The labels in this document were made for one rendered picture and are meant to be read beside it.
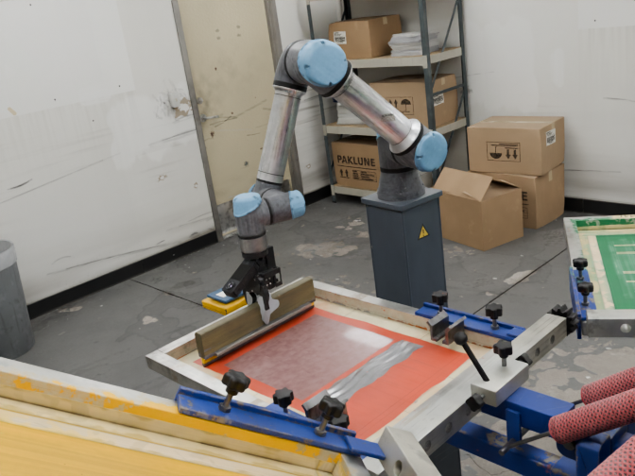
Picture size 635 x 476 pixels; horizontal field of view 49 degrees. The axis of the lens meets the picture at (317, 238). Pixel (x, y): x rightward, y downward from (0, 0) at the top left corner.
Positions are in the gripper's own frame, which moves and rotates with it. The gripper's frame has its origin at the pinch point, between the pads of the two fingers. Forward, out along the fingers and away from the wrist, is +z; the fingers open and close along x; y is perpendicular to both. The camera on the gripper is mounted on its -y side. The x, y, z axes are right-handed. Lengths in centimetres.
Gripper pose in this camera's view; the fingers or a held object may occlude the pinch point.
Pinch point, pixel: (259, 319)
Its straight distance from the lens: 195.8
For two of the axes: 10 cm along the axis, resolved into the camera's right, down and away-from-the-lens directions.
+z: 1.2, 9.4, 3.3
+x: -7.0, -1.5, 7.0
